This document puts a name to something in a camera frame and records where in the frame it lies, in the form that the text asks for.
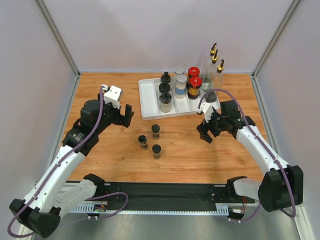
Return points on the white-contents jar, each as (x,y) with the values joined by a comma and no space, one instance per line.
(178,71)

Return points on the black-lid glass jar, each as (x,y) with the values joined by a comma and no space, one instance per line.
(164,88)

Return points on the black base cloth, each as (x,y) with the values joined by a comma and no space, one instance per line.
(164,197)

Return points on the black-knob lid glass jar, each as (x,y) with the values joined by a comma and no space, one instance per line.
(165,78)

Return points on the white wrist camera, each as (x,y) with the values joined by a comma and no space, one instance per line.
(112,94)
(206,110)

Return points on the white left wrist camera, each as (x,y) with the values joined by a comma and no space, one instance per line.
(112,94)

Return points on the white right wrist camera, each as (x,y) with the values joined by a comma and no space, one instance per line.
(206,110)

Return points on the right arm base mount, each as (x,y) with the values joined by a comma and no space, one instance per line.
(226,194)

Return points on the oil bottle with dark sauce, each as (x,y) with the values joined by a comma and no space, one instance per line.
(215,81)

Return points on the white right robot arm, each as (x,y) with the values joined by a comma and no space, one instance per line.
(265,160)

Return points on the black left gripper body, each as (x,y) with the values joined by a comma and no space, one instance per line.
(112,115)

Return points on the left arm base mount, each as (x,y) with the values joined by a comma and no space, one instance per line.
(108,204)

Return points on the small black-cap spice bottle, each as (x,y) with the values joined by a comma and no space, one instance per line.
(142,139)

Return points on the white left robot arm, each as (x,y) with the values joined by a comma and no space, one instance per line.
(55,180)

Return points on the clear oil bottle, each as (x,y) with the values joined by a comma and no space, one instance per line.
(210,72)

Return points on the tall jar white beads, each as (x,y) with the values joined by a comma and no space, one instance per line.
(180,86)

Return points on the aluminium frame rail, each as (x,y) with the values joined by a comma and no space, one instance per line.
(164,197)

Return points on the white divided tray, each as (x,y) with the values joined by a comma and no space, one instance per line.
(149,94)

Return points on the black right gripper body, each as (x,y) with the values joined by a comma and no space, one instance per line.
(211,125)

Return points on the tall bottle dark contents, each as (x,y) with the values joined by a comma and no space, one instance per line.
(207,67)

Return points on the red-lid sauce jar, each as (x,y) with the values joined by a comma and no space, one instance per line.
(195,84)
(193,72)

